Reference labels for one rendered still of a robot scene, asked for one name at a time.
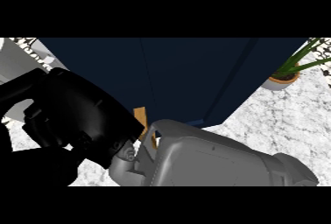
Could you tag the dark navy cabinet door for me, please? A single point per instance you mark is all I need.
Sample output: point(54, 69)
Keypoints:
point(181, 75)

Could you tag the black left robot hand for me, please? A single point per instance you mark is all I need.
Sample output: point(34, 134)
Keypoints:
point(34, 167)

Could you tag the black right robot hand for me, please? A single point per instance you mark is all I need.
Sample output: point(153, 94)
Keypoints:
point(82, 110)

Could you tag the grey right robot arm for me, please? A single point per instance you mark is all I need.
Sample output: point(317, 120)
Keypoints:
point(215, 163)

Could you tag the white and terracotta plant pot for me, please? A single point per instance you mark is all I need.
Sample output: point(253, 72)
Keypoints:
point(280, 83)

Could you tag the tan wooden cabinet edge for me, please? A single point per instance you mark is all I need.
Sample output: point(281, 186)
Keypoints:
point(141, 118)

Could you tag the green leafy plant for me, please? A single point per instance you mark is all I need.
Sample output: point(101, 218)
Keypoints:
point(297, 59)

